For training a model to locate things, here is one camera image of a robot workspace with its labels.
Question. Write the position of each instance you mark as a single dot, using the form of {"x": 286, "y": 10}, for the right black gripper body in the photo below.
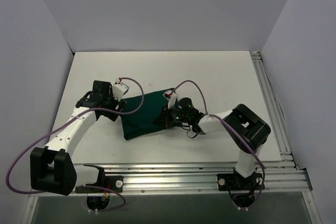
{"x": 168, "y": 117}

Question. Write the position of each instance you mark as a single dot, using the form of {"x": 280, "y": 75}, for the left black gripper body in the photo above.
{"x": 117, "y": 107}

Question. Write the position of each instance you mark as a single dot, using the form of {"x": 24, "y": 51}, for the green surgical drape cloth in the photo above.
{"x": 142, "y": 121}

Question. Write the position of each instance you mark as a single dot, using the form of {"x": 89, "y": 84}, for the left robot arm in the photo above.
{"x": 51, "y": 167}

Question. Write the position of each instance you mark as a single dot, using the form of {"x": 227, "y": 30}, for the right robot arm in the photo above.
{"x": 247, "y": 129}

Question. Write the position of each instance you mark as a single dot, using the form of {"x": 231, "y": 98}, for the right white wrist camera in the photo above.
{"x": 171, "y": 96}

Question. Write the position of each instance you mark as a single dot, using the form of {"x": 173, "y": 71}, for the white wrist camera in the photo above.
{"x": 119, "y": 90}
{"x": 171, "y": 96}

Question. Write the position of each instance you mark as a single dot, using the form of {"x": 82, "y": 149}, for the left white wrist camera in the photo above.
{"x": 119, "y": 90}

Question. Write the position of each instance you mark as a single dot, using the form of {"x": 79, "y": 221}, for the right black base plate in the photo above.
{"x": 236, "y": 182}

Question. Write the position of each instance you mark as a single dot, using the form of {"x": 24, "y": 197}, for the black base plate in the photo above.
{"x": 114, "y": 183}
{"x": 236, "y": 182}

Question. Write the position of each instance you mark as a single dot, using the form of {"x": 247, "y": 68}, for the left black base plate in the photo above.
{"x": 114, "y": 183}

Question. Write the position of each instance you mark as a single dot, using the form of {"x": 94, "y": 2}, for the aluminium rail frame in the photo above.
{"x": 169, "y": 163}

